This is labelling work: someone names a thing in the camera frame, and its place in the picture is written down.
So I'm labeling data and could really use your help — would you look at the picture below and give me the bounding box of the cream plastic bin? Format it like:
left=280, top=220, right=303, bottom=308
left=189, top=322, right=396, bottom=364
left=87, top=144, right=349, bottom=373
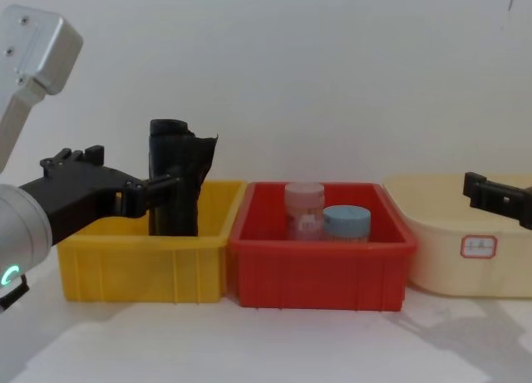
left=383, top=173, right=532, bottom=298

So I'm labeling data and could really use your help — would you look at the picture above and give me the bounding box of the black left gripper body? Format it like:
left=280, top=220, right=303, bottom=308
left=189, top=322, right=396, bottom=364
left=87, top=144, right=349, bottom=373
left=18, top=145, right=135, bottom=248

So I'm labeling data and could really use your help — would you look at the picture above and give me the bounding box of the jar with blue lid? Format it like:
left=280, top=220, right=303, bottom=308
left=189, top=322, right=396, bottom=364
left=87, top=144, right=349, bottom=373
left=322, top=204, right=372, bottom=247

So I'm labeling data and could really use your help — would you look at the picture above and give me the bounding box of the red plastic bin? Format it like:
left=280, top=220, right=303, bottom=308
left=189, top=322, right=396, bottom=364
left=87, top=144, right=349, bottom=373
left=228, top=181, right=418, bottom=313

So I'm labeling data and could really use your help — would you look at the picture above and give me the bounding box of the yellow plastic bin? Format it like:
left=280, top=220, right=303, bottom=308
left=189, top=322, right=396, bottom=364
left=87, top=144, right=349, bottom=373
left=57, top=179, right=248, bottom=304

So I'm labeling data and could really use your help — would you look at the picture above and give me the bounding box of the white label with red border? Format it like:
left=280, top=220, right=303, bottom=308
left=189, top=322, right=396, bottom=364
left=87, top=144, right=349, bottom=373
left=460, top=233, right=499, bottom=260

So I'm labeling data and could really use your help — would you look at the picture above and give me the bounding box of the pink jar with pink lid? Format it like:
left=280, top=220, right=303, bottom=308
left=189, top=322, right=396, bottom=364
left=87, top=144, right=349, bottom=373
left=283, top=182, right=326, bottom=243

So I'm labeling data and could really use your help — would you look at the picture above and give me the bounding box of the black roll of plastic bags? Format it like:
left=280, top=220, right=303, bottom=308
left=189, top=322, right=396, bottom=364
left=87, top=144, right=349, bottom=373
left=147, top=118, right=220, bottom=238

